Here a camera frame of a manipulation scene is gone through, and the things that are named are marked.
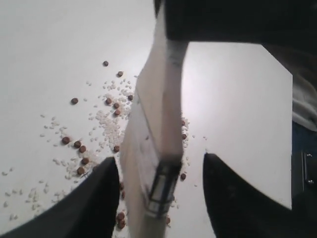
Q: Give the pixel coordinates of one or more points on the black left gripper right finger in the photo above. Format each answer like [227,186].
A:
[238,210]

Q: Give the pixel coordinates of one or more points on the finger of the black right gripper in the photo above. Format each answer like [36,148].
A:
[276,22]

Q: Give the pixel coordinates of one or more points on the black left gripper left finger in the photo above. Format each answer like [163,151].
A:
[89,211]

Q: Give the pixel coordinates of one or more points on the white-bristle paintbrush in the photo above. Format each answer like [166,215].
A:
[152,148]

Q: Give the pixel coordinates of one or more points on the scattered brown pellets and rice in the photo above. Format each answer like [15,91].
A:
[43,100]

